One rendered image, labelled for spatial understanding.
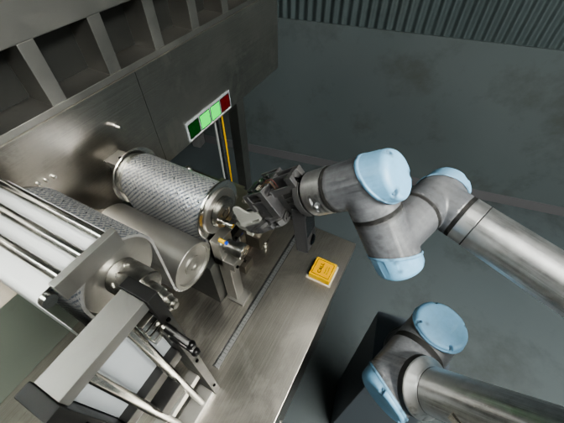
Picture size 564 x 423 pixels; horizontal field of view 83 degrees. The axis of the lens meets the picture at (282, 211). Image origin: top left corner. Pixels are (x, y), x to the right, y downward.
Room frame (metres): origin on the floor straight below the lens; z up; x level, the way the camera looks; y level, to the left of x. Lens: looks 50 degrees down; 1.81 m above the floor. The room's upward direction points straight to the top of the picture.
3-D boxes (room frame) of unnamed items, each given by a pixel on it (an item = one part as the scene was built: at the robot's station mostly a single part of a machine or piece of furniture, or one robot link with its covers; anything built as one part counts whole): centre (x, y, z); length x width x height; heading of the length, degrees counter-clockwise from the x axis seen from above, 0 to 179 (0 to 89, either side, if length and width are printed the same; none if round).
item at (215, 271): (0.52, 0.31, 1.00); 0.33 x 0.07 x 0.20; 62
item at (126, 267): (0.25, 0.25, 1.34); 0.06 x 0.06 x 0.06; 62
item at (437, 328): (0.26, -0.35, 1.07); 0.13 x 0.12 x 0.14; 132
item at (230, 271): (0.44, 0.13, 1.05); 0.06 x 0.05 x 0.31; 62
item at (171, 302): (0.23, 0.19, 1.34); 0.06 x 0.03 x 0.03; 62
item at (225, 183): (0.48, 0.15, 1.25); 0.15 x 0.01 x 0.15; 152
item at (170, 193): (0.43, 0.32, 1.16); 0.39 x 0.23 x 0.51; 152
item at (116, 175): (0.60, 0.37, 1.25); 0.15 x 0.01 x 0.15; 152
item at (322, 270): (0.52, -0.13, 0.91); 0.07 x 0.07 x 0.02; 62
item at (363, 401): (0.26, -0.35, 0.45); 0.20 x 0.20 x 0.90; 72
